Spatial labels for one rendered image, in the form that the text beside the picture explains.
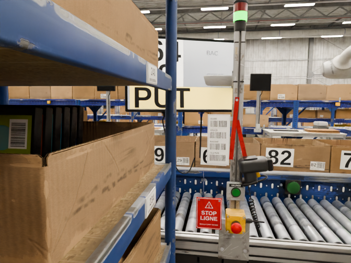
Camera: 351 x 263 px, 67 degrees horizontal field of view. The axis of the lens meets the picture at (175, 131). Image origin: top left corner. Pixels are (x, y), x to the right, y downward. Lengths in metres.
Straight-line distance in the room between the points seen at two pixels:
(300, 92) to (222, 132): 5.44
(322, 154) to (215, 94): 0.86
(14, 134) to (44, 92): 7.15
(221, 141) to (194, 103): 0.20
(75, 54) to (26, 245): 0.17
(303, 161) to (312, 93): 4.81
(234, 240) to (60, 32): 1.06
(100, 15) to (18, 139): 0.17
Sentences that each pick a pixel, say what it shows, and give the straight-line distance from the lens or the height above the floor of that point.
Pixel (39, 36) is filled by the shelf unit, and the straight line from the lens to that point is 0.18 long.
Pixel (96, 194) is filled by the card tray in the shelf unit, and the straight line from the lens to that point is 0.33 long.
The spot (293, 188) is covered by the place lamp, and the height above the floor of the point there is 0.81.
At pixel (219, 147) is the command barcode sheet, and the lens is 1.04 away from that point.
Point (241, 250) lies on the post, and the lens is 1.18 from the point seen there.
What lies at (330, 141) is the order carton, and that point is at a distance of 2.08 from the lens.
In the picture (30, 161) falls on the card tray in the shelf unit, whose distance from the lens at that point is 0.25.
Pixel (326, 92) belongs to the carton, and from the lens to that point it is 6.58.
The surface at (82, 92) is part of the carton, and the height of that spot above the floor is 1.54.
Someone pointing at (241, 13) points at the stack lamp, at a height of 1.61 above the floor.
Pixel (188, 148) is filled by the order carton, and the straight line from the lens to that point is 1.66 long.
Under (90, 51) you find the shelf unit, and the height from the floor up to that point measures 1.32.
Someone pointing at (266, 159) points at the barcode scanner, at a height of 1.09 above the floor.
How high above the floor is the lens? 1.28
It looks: 6 degrees down
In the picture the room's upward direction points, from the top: straight up
